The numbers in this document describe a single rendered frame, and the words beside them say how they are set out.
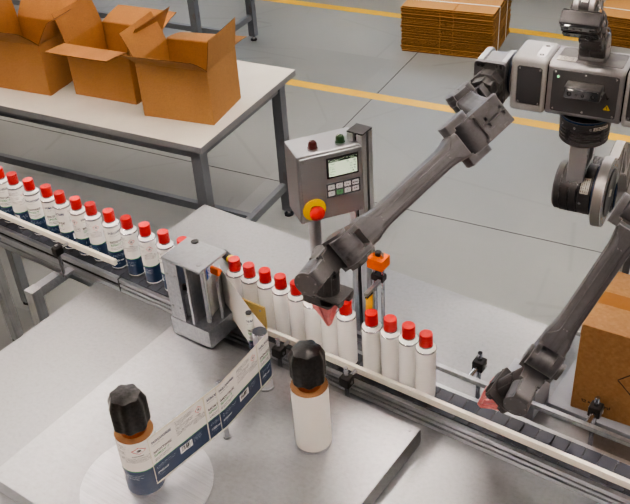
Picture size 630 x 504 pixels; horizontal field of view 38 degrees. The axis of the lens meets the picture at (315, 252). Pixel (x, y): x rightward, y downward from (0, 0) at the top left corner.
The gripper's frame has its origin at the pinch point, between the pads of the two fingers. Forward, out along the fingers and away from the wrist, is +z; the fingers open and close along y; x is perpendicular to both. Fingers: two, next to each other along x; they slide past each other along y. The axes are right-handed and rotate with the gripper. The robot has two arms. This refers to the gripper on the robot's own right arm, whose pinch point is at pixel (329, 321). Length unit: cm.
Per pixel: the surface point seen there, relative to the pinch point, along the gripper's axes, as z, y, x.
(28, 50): 17, -231, 114
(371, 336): 16.1, 1.1, 16.8
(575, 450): 31, 54, 20
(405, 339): 13.9, 10.2, 17.7
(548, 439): 31, 48, 20
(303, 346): 1.5, -1.4, -8.8
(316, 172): -24.1, -16.0, 21.5
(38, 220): 24, -128, 22
